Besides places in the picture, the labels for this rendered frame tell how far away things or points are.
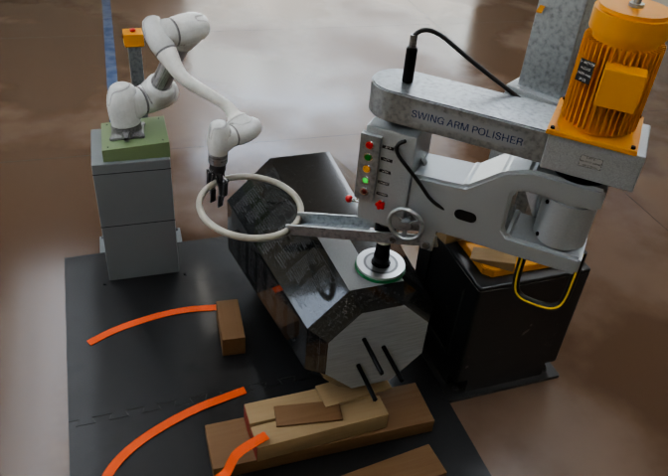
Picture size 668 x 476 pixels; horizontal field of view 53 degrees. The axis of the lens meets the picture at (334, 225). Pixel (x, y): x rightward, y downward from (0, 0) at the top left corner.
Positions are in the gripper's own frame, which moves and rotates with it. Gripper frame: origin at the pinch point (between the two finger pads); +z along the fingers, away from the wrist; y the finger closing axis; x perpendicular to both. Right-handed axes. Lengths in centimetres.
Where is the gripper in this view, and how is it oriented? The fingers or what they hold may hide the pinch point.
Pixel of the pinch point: (217, 198)
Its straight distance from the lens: 328.3
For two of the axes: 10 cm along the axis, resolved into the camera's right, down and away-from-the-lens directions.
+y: 7.6, 4.7, -4.5
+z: -1.3, 7.9, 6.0
